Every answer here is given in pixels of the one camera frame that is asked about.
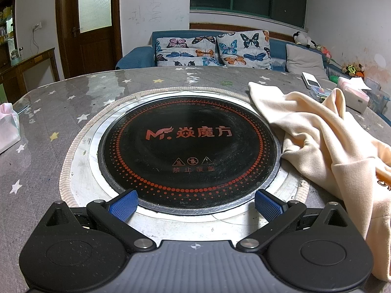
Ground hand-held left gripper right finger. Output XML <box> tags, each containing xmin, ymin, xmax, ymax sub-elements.
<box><xmin>237</xmin><ymin>189</ymin><xmax>355</xmax><ymax>251</ymax></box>

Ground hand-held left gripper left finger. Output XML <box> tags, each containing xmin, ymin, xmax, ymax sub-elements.
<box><xmin>38</xmin><ymin>189</ymin><xmax>155</xmax><ymax>251</ymax></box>

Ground cream garment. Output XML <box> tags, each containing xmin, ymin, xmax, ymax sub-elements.
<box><xmin>247</xmin><ymin>81</ymin><xmax>391</xmax><ymax>281</ymax></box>

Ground black round induction cooktop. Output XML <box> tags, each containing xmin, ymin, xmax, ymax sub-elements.
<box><xmin>59</xmin><ymin>90</ymin><xmax>310</xmax><ymax>220</ymax></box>

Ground grey star-print tablecloth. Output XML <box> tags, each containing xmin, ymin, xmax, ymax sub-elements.
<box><xmin>0</xmin><ymin>67</ymin><xmax>391</xmax><ymax>293</ymax></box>

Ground small colourful plastic packet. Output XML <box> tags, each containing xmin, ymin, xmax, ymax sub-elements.
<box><xmin>310</xmin><ymin>85</ymin><xmax>332</xmax><ymax>103</ymax></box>

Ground pink tissue bag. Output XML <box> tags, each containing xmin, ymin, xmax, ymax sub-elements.
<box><xmin>0</xmin><ymin>103</ymin><xmax>21</xmax><ymax>154</ymax></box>

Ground white and pink tissue pack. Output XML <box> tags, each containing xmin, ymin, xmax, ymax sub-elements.
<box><xmin>336</xmin><ymin>76</ymin><xmax>370</xmax><ymax>113</ymax></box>

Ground blue corner sofa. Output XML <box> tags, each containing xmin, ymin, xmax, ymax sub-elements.
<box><xmin>115</xmin><ymin>31</ymin><xmax>346</xmax><ymax>74</ymax></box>

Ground plain grey pillow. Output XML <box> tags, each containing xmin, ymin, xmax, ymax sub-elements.
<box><xmin>285</xmin><ymin>43</ymin><xmax>329</xmax><ymax>80</ymax></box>

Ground clear plastic storage bin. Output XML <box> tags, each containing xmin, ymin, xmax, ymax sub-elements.
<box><xmin>363</xmin><ymin>78</ymin><xmax>391</xmax><ymax>113</ymax></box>

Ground butterfly print pillow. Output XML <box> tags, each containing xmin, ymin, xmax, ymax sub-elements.
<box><xmin>155</xmin><ymin>36</ymin><xmax>221</xmax><ymax>67</ymax></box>
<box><xmin>216</xmin><ymin>30</ymin><xmax>273</xmax><ymax>70</ymax></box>

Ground dark wooden door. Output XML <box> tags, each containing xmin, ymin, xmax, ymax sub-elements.
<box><xmin>56</xmin><ymin>0</ymin><xmax>123</xmax><ymax>80</ymax></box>

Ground yellow and orange plush toys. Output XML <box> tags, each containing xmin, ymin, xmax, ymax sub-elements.
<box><xmin>341</xmin><ymin>63</ymin><xmax>366</xmax><ymax>78</ymax></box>

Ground wooden side cabinet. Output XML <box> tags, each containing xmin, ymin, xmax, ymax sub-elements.
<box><xmin>0</xmin><ymin>47</ymin><xmax>60</xmax><ymax>104</ymax></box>

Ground black and white plush toy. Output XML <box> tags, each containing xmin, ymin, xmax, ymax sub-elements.
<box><xmin>293</xmin><ymin>31</ymin><xmax>316</xmax><ymax>48</ymax></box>

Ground wooden shelf unit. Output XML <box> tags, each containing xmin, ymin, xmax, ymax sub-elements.
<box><xmin>0</xmin><ymin>0</ymin><xmax>17</xmax><ymax>68</ymax></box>

